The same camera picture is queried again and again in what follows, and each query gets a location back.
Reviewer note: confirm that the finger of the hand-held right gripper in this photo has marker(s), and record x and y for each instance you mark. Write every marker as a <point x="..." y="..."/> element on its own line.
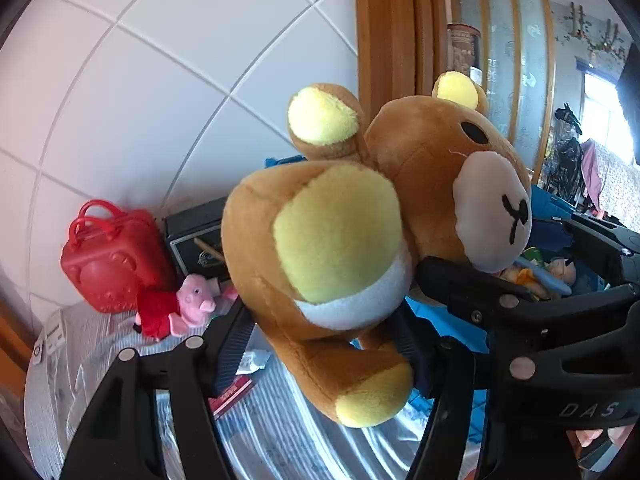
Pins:
<point x="550" y="330"/>
<point x="627" y="260"/>

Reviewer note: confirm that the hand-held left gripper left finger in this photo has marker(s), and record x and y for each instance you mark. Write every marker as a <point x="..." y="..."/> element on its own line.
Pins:
<point x="235" y="345"/>

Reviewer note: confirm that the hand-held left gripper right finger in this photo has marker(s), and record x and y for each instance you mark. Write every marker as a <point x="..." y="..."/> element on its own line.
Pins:
<point x="412" y="360"/>

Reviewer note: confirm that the blue plastic crate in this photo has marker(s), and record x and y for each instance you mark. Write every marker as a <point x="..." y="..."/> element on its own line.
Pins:
<point x="547" y="207"/>

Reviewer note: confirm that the brown bear plush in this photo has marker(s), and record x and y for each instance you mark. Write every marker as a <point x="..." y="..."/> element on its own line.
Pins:
<point x="350" y="240"/>

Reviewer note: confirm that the cloth-covered desktop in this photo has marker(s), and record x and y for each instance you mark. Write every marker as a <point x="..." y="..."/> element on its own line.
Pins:
<point x="300" y="440"/>

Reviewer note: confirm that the person's right hand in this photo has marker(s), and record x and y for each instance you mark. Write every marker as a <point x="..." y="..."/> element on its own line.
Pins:
<point x="592" y="442"/>

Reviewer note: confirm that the small white packet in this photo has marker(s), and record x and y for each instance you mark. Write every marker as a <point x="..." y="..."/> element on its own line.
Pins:
<point x="255" y="360"/>

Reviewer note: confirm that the red flat box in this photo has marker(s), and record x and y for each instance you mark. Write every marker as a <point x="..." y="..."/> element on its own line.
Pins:
<point x="232" y="395"/>

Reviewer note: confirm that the pink pig plush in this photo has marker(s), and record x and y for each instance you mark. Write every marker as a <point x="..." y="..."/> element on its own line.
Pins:
<point x="192" y="300"/>

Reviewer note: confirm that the pink patterned cloth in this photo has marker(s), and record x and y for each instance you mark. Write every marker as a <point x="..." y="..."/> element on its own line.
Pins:
<point x="615" y="180"/>

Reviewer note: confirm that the dark hanging clothes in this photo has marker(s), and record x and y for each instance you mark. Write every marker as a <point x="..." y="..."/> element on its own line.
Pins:
<point x="567" y="160"/>

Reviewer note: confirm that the black gift box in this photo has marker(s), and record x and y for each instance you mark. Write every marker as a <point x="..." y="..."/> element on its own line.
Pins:
<point x="190" y="230"/>

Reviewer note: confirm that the red bear-faced plastic bag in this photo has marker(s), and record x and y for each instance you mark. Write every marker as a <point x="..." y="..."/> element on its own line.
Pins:
<point x="115" y="260"/>

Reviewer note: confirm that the window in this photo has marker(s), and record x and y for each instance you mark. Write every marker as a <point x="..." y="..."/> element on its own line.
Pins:
<point x="600" y="105"/>

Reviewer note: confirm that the white flat box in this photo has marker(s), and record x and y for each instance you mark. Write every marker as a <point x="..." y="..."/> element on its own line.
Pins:
<point x="55" y="332"/>

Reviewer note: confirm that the frosted glass partition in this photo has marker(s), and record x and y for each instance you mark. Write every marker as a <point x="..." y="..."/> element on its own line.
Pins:
<point x="515" y="60"/>

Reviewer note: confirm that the rolled patterned carpet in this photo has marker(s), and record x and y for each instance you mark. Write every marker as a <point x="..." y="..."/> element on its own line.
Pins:
<point x="462" y="52"/>

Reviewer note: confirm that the wooden side frame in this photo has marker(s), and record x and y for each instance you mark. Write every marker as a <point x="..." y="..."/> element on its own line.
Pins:
<point x="12" y="340"/>

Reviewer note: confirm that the wall vine decoration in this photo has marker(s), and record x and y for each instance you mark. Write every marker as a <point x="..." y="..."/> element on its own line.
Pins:
<point x="597" y="35"/>

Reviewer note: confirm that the wooden door frame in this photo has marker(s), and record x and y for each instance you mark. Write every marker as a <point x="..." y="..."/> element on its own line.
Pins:
<point x="395" y="30"/>

